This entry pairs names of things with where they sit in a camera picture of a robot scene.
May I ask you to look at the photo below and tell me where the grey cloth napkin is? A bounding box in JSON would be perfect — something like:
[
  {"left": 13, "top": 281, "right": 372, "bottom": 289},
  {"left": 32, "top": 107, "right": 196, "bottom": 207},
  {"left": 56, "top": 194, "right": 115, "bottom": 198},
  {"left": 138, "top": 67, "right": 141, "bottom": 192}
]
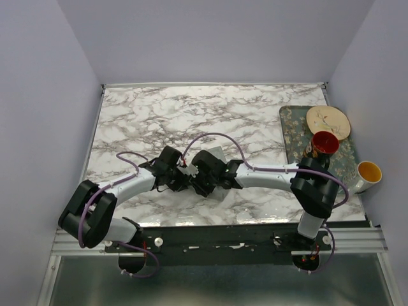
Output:
[{"left": 205, "top": 146, "right": 230, "bottom": 202}]

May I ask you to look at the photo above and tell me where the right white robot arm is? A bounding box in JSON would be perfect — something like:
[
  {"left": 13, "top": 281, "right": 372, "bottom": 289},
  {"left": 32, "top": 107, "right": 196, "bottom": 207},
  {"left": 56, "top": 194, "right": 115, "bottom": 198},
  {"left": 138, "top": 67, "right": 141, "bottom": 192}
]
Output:
[{"left": 186, "top": 150, "right": 340, "bottom": 250}]

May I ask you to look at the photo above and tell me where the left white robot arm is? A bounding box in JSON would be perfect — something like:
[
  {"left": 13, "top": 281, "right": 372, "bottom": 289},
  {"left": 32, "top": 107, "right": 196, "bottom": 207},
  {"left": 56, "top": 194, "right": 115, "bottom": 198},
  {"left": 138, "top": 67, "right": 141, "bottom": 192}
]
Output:
[{"left": 58, "top": 146, "right": 186, "bottom": 252}]

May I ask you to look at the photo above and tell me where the black mug red inside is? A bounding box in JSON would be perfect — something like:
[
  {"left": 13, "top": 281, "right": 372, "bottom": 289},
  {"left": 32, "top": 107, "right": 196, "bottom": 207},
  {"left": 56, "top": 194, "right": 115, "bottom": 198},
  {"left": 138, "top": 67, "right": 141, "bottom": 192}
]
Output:
[{"left": 303, "top": 131, "right": 340, "bottom": 170}]

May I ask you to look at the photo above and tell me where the white mug yellow inside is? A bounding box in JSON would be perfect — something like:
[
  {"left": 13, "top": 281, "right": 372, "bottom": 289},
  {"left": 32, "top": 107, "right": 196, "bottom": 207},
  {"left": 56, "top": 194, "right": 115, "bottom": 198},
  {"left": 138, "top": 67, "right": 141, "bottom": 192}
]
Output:
[{"left": 342, "top": 161, "right": 383, "bottom": 195}]

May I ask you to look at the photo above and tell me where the black mounting base bar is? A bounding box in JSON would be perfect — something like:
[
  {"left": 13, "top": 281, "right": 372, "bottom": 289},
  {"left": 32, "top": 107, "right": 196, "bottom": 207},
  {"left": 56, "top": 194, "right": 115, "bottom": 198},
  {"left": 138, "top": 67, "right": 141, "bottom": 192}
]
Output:
[{"left": 105, "top": 222, "right": 332, "bottom": 267}]

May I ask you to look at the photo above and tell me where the floral blue tray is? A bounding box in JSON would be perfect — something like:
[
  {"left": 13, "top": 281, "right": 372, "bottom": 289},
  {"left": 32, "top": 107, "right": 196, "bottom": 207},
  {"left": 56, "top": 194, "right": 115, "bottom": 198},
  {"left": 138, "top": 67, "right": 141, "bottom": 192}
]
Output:
[{"left": 279, "top": 106, "right": 360, "bottom": 180}]

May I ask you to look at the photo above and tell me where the beige floral plate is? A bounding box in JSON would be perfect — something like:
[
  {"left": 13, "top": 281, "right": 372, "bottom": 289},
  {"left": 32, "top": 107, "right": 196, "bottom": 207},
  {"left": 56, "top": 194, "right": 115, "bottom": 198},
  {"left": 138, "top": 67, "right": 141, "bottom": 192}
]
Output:
[{"left": 306, "top": 106, "right": 351, "bottom": 141}]

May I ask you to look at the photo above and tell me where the aluminium frame rail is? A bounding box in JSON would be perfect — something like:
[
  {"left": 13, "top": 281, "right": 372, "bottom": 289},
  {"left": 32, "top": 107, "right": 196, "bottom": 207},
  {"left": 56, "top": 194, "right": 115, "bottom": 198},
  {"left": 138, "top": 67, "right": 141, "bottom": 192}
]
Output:
[{"left": 331, "top": 228, "right": 388, "bottom": 254}]

